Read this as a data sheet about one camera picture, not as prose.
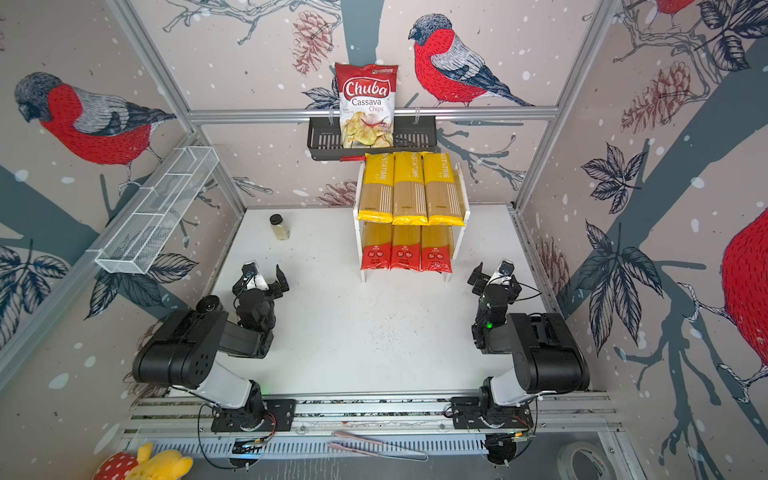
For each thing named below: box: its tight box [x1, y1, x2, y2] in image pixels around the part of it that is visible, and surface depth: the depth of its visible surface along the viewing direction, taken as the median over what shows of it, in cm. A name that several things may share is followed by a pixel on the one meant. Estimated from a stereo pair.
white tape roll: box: [556, 442, 610, 480], surface depth 67 cm
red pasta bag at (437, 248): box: [421, 225, 453, 273], surface depth 87 cm
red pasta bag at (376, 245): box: [360, 221, 393, 270], surface depth 87 cm
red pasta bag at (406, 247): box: [390, 225, 422, 271], surface depth 88 cm
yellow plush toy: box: [125, 442, 194, 480], surface depth 65 cm
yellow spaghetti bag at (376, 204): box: [358, 152, 395, 223], surface depth 79 cm
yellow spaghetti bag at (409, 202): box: [392, 151, 429, 226], surface depth 79 cm
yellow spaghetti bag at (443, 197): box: [422, 151, 466, 226], surface depth 78 cm
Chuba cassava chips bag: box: [335, 62, 398, 149], surface depth 87 cm
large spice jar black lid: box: [195, 295, 223, 314], surface depth 83 cm
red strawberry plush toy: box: [92, 452, 139, 480], surface depth 64 cm
